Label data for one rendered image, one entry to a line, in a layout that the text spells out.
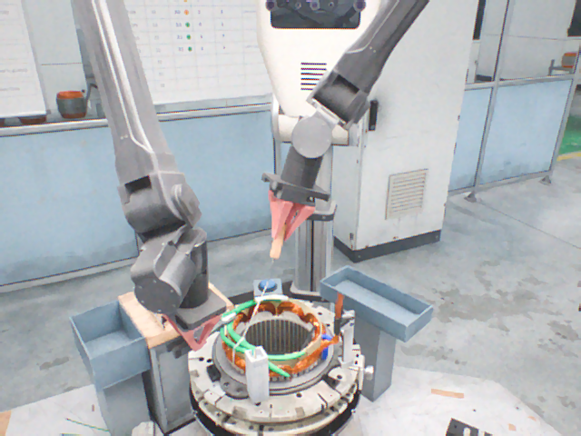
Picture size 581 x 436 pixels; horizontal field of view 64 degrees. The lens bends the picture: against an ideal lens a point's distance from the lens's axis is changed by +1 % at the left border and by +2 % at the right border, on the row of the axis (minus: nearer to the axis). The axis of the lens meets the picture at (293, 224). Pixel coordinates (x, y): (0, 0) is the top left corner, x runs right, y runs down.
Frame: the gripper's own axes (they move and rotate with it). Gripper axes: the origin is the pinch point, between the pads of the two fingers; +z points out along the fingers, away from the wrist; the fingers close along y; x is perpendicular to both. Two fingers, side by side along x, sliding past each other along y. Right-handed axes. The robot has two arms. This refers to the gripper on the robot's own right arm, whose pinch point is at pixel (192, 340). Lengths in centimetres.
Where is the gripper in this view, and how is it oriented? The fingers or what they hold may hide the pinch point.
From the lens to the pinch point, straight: 76.0
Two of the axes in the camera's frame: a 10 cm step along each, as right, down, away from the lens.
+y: 6.9, 4.2, -5.9
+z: -0.6, 8.5, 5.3
